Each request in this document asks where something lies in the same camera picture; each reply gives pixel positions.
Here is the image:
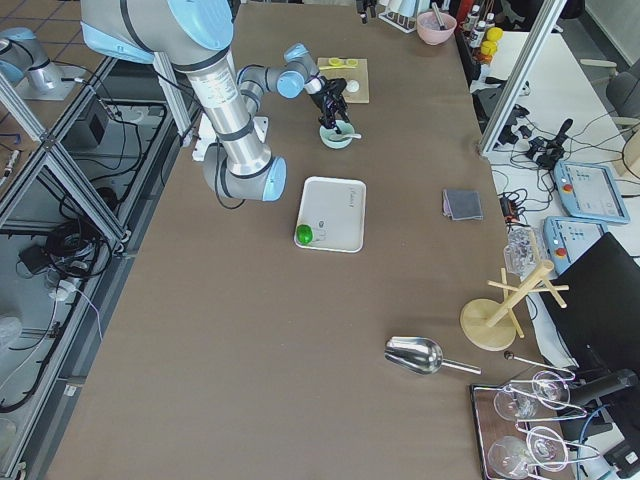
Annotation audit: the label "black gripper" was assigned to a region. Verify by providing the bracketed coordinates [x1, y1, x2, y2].
[310, 10, 368, 129]

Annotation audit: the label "wooden mug tree stand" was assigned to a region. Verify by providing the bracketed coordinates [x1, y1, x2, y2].
[460, 229, 570, 351]

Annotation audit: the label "pink bowl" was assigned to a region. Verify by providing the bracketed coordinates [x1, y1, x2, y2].
[416, 11, 457, 45]

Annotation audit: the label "aluminium frame post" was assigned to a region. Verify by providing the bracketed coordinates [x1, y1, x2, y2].
[478, 0, 566, 157]

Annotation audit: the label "white rabbit tray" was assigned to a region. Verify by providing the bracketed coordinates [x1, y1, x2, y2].
[293, 176, 366, 253]

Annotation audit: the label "mint green bowl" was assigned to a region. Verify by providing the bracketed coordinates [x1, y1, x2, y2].
[319, 120, 355, 149]

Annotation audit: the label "lower teach pendant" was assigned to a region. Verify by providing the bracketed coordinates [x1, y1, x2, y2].
[543, 216, 608, 274]

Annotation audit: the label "grey folded cloth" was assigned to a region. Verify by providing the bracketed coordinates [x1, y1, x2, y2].
[442, 189, 484, 221]

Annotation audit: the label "teach pendant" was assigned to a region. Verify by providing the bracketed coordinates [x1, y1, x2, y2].
[543, 216, 608, 274]
[553, 160, 630, 224]

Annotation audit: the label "metal scoop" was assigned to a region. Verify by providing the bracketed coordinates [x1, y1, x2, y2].
[384, 336, 482, 375]

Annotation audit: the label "wine glass rack tray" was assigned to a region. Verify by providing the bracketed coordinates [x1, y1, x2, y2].
[470, 368, 600, 479]

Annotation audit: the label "white steamed bun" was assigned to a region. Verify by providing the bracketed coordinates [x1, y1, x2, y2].
[346, 80, 360, 93]

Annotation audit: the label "green lime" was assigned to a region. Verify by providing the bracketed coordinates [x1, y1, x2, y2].
[295, 224, 314, 245]

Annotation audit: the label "black monitor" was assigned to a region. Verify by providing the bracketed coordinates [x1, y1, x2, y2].
[544, 233, 639, 372]

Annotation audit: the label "upper teach pendant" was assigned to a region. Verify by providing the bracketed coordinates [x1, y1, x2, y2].
[553, 160, 630, 224]

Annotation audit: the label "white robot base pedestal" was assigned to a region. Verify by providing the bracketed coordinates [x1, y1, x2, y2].
[191, 112, 269, 162]

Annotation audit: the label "clear plastic container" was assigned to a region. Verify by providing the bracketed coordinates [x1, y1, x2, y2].
[503, 227, 540, 277]

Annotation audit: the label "white ceramic spoon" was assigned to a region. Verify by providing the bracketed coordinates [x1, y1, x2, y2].
[328, 133, 362, 142]

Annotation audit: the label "wooden cutting board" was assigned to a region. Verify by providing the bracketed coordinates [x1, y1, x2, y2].
[317, 57, 370, 104]

